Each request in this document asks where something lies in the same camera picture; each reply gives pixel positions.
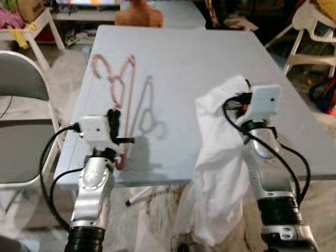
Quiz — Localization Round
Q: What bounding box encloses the brown cardboard box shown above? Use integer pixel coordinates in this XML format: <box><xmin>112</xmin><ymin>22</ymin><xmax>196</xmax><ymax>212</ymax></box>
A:
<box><xmin>16</xmin><ymin>0</ymin><xmax>45</xmax><ymax>22</ymax></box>

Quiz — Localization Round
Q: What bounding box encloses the white shirt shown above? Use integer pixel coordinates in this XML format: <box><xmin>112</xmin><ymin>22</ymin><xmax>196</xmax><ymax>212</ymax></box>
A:
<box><xmin>173</xmin><ymin>75</ymin><xmax>253</xmax><ymax>247</ymax></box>

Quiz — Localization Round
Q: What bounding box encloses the shirtless person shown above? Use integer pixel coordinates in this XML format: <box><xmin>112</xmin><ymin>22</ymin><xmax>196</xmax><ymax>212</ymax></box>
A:
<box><xmin>114</xmin><ymin>0</ymin><xmax>163</xmax><ymax>28</ymax></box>

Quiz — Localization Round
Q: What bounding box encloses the red and blue backpack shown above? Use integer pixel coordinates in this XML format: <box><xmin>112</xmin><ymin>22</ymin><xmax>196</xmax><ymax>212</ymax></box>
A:
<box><xmin>309</xmin><ymin>76</ymin><xmax>336</xmax><ymax>115</ymax></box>

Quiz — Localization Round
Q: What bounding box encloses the grey and white folding chair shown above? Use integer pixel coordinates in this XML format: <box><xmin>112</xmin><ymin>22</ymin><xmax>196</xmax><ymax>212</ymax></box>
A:
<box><xmin>0</xmin><ymin>51</ymin><xmax>64</xmax><ymax>190</ymax></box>

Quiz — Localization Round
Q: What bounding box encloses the yellow cloth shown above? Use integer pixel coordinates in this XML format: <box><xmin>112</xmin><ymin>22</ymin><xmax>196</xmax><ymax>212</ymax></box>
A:
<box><xmin>10</xmin><ymin>27</ymin><xmax>28</xmax><ymax>49</ymax></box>

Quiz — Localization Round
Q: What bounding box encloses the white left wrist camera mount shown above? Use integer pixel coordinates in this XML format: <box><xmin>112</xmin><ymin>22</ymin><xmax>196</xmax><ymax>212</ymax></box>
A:
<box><xmin>79</xmin><ymin>115</ymin><xmax>117</xmax><ymax>148</ymax></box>

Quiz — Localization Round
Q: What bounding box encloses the white wooden side table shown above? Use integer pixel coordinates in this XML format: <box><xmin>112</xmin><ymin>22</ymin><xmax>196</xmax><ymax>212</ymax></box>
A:
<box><xmin>0</xmin><ymin>8</ymin><xmax>66</xmax><ymax>71</ymax></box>

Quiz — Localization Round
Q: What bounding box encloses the pink patterned bag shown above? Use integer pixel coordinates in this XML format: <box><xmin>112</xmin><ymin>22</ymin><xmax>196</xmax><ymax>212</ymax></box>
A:
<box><xmin>0</xmin><ymin>9</ymin><xmax>24</xmax><ymax>29</ymax></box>

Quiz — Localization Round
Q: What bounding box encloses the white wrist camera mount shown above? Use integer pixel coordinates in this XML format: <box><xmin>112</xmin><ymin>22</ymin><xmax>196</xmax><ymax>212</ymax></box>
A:
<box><xmin>247</xmin><ymin>84</ymin><xmax>281</xmax><ymax>122</ymax></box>
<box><xmin>79</xmin><ymin>115</ymin><xmax>117</xmax><ymax>148</ymax></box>

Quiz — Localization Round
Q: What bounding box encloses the white baby high chair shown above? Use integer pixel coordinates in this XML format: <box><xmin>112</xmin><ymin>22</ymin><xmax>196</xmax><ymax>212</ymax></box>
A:
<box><xmin>265</xmin><ymin>0</ymin><xmax>336</xmax><ymax>77</ymax></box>

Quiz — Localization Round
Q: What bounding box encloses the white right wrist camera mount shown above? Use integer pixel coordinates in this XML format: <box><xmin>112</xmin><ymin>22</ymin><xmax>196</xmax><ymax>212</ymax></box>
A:
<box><xmin>247</xmin><ymin>84</ymin><xmax>281</xmax><ymax>122</ymax></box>

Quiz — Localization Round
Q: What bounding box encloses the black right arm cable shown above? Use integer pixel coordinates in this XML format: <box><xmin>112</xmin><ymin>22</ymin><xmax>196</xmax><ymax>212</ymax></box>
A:
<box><xmin>222</xmin><ymin>94</ymin><xmax>311</xmax><ymax>205</ymax></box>

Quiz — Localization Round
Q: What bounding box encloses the pink plastic hanger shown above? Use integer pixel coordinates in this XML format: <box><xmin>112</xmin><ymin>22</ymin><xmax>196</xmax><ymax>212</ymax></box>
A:
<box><xmin>92</xmin><ymin>54</ymin><xmax>136</xmax><ymax>171</ymax></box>

